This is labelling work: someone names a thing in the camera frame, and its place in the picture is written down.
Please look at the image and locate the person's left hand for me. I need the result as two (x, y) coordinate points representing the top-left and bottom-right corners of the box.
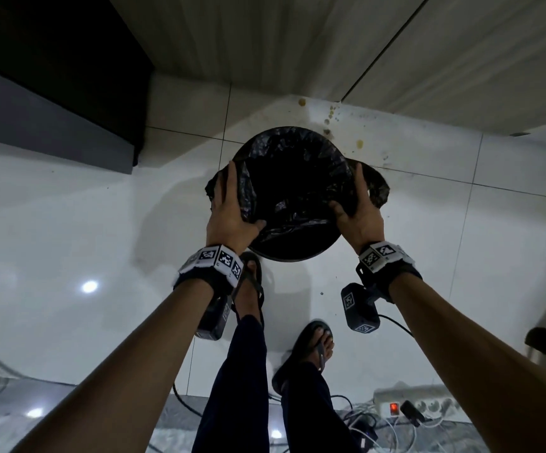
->
(206, 161), (266, 254)

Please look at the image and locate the person's right hand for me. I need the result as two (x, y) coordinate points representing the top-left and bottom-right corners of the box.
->
(329, 164), (385, 254)

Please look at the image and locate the black round trash bin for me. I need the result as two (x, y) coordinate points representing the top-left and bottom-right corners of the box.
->
(232, 126), (355, 263)

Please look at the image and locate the black plastic trash bag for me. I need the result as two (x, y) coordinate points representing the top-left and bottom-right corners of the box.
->
(205, 126), (391, 246)

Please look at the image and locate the person's right forearm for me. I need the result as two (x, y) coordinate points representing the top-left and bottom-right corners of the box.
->
(388, 272), (546, 453)

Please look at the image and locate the person's left forearm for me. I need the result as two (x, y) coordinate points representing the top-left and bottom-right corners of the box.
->
(11, 278), (215, 453)

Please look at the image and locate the white marker wristband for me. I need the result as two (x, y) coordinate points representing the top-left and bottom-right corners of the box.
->
(174, 244), (245, 298)
(355, 241), (423, 303)

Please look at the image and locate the black sandal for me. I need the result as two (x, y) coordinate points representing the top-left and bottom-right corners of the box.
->
(271, 320), (334, 396)
(231, 251), (265, 328)

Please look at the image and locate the person's left leg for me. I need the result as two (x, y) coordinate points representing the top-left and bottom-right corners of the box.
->
(192, 260), (270, 453)

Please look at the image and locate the person's leg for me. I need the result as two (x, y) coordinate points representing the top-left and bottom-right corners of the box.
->
(280, 327), (363, 453)
(192, 260), (270, 453)

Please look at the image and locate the light wood cabinet door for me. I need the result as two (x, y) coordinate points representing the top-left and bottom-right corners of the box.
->
(342, 0), (546, 136)
(107, 0), (432, 103)

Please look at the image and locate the person's right leg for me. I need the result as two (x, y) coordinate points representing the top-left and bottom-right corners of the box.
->
(280, 327), (363, 453)

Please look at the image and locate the white power strip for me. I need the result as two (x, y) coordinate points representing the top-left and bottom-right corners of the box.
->
(372, 384), (465, 421)

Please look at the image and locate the black power plug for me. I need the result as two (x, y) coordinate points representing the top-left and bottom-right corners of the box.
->
(399, 399), (427, 428)

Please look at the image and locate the dark cabinet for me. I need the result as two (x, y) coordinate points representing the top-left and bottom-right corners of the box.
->
(0, 0), (156, 175)

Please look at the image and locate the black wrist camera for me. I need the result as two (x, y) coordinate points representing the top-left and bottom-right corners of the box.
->
(195, 294), (233, 341)
(340, 282), (382, 334)

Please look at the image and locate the black camera cable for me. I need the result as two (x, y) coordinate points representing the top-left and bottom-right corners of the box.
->
(378, 314), (415, 338)

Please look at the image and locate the black floor cable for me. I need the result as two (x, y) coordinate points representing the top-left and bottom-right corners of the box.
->
(172, 383), (204, 419)

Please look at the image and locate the bundle of white cables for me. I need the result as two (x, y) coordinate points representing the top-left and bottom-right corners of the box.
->
(332, 394), (448, 453)

